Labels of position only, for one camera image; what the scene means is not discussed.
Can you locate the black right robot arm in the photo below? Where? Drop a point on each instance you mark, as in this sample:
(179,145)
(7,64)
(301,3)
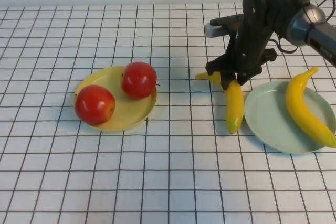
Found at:
(302,27)

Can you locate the long yellow banana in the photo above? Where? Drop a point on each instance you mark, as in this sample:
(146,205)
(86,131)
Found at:
(302,111)

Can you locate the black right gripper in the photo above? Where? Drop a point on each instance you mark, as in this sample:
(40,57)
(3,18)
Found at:
(249,48)

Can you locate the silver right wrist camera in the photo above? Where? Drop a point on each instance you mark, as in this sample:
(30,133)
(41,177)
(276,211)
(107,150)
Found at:
(218,31)

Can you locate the yellow round plate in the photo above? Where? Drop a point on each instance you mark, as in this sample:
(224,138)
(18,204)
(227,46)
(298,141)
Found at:
(131,111)

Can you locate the curved yellow banana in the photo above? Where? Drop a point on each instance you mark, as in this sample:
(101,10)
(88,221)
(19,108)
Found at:
(235,108)

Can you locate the white grid tablecloth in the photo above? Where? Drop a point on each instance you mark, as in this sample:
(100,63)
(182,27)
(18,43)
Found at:
(168,182)

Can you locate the red apple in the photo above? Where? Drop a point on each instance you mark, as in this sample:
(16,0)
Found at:
(139,79)
(94,104)

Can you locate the pale blue round plate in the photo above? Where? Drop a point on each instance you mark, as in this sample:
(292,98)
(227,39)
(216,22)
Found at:
(267,119)

